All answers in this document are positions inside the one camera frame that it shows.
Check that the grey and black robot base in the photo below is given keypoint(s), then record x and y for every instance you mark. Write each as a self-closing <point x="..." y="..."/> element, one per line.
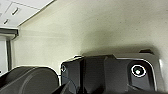
<point x="120" y="73"/>

